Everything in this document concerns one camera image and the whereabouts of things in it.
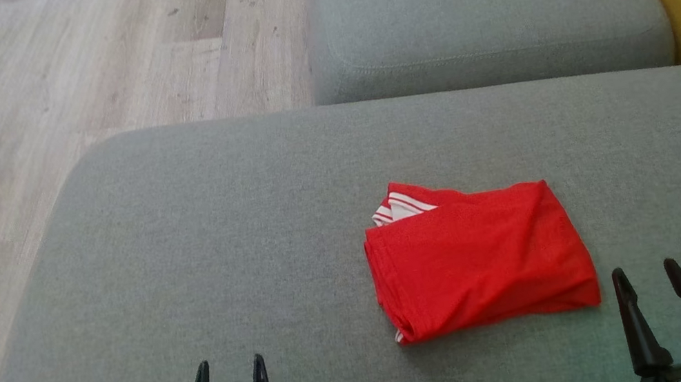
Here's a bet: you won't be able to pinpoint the large grey sofa seat cushion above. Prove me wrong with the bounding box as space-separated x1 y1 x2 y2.
0 34 681 382

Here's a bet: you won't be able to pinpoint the red white-trimmed sports shorts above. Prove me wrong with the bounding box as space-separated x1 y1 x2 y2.
353 150 604 350

